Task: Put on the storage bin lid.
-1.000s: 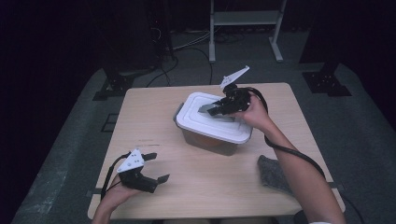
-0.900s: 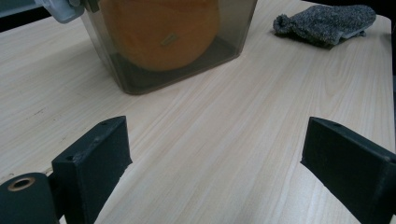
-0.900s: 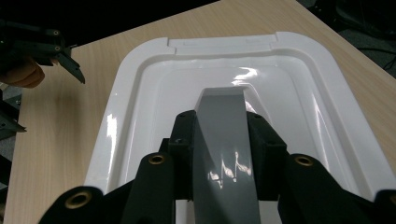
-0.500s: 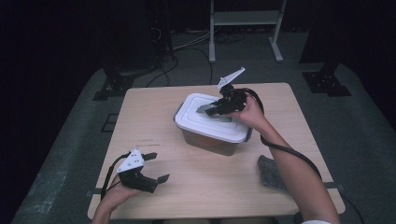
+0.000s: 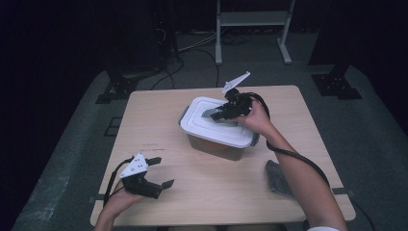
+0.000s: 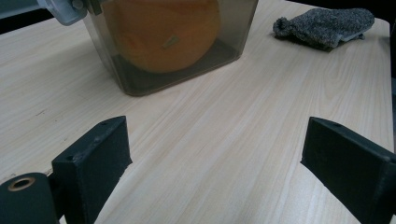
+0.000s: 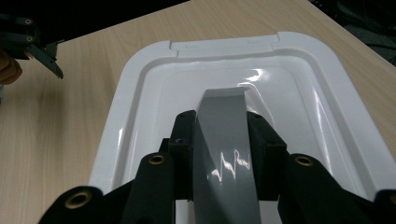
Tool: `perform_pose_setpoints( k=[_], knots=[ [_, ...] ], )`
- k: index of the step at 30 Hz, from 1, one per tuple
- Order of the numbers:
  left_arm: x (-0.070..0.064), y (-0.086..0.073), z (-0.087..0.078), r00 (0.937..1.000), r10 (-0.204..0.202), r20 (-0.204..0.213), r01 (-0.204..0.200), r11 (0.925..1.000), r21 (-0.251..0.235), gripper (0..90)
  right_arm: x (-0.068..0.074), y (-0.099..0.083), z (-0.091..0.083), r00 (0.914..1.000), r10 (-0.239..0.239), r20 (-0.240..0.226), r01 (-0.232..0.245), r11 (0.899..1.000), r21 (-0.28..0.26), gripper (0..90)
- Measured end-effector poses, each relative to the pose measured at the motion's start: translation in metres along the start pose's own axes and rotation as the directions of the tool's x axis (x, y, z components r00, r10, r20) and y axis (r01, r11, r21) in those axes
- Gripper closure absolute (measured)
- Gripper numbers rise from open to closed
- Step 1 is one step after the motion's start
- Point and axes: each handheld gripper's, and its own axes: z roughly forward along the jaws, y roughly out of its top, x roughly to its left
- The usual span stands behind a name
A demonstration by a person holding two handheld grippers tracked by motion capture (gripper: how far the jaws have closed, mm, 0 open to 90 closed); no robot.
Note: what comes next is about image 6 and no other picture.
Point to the orange plush toy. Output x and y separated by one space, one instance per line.
162 34

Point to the grey fuzzy cloth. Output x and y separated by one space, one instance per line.
327 26

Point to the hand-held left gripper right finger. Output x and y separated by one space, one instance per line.
351 168

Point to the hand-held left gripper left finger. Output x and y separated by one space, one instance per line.
93 168

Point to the transparent grey storage box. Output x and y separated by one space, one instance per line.
236 28

